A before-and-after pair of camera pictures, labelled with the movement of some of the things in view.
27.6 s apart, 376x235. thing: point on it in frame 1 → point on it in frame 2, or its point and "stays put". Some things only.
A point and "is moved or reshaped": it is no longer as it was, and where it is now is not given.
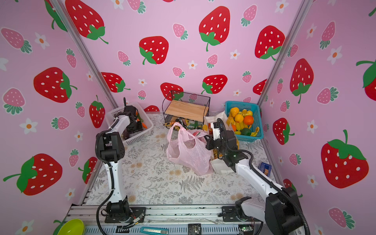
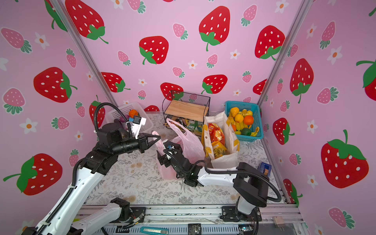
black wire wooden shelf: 191,110 stays put
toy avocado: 246,131 stays put
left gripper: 140,128 → 142,139
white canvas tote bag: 219,165 stays put
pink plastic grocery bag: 189,148 is moved or reshaped
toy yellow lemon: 239,118 stays put
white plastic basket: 144,119 stays put
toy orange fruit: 248,120 stays put
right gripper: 210,141 → 165,158
